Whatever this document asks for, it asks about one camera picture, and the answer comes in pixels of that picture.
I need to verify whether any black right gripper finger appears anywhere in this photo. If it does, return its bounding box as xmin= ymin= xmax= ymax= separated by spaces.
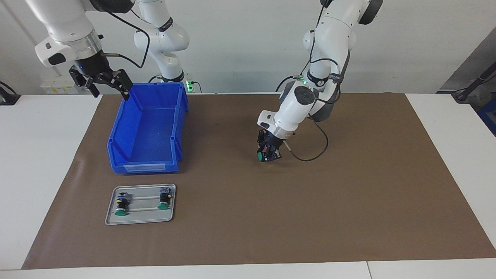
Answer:
xmin=69 ymin=67 xmax=100 ymax=97
xmin=95 ymin=69 xmax=134 ymax=101

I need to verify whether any green push button switch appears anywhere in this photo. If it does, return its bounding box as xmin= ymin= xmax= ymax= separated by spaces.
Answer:
xmin=257 ymin=150 xmax=281 ymax=163
xmin=157 ymin=187 xmax=173 ymax=210
xmin=115 ymin=192 xmax=131 ymax=217

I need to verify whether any blue plastic storage bin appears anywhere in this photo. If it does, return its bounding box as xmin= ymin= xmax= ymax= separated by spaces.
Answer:
xmin=107 ymin=82 xmax=189 ymax=174

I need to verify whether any brown table mat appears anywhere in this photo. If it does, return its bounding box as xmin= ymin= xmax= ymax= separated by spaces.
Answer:
xmin=21 ymin=92 xmax=496 ymax=270

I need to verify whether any silver metal tray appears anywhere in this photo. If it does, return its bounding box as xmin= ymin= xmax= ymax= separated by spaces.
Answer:
xmin=105 ymin=183 xmax=177 ymax=226

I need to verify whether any black tripod stand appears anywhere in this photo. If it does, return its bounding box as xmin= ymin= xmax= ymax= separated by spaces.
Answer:
xmin=451 ymin=62 xmax=496 ymax=103

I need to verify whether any blue crate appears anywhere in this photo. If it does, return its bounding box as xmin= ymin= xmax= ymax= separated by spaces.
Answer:
xmin=477 ymin=97 xmax=496 ymax=137

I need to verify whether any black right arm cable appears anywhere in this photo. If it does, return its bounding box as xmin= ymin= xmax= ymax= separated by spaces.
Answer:
xmin=103 ymin=10 xmax=151 ymax=69

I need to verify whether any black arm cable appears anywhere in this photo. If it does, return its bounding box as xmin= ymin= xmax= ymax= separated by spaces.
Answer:
xmin=103 ymin=10 xmax=151 ymax=69
xmin=285 ymin=0 xmax=347 ymax=162

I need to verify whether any white wall socket box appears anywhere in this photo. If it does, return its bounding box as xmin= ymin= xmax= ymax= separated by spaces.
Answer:
xmin=41 ymin=75 xmax=84 ymax=95

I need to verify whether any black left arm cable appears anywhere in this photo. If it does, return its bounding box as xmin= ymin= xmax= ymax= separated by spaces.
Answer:
xmin=285 ymin=0 xmax=347 ymax=162

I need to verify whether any black base cable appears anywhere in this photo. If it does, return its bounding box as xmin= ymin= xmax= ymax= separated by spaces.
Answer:
xmin=275 ymin=76 xmax=299 ymax=93

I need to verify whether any black clamp mount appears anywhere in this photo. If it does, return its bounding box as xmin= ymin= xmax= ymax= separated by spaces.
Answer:
xmin=0 ymin=81 xmax=21 ymax=106

